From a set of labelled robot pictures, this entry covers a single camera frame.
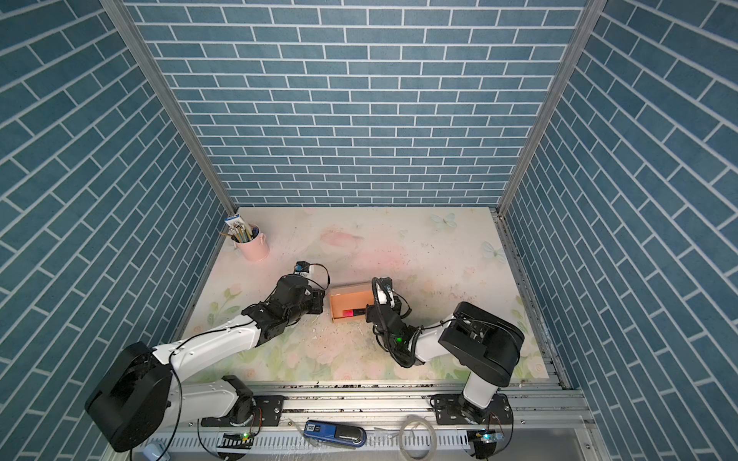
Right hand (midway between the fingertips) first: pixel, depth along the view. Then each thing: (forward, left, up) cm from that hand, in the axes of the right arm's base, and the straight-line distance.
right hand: (375, 293), depth 88 cm
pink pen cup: (+14, +44, 0) cm, 46 cm away
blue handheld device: (-36, +6, -2) cm, 37 cm away
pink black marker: (-5, +7, -5) cm, 9 cm away
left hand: (-2, +13, +2) cm, 14 cm away
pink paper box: (0, +9, -9) cm, 13 cm away
